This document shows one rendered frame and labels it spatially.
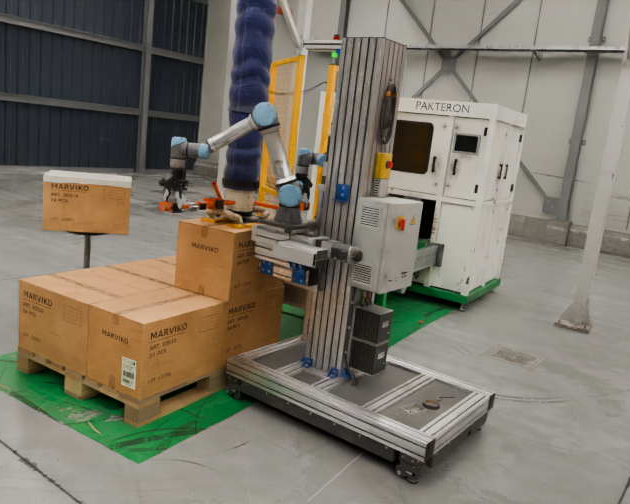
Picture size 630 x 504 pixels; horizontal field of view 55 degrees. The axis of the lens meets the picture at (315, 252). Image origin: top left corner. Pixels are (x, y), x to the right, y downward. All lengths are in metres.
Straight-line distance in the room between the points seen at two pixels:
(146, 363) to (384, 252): 1.30
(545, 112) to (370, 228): 9.55
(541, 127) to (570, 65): 1.19
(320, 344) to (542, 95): 9.67
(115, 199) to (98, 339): 1.67
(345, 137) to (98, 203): 2.19
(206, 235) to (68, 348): 0.95
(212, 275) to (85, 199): 1.57
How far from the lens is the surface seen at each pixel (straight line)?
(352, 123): 3.21
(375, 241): 3.07
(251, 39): 3.57
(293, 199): 3.08
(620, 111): 6.10
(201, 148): 3.15
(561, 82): 12.42
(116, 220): 4.76
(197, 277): 3.55
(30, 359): 3.85
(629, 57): 6.14
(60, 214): 4.78
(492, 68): 12.88
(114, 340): 3.21
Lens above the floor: 1.53
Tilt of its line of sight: 11 degrees down
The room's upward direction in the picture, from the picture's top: 7 degrees clockwise
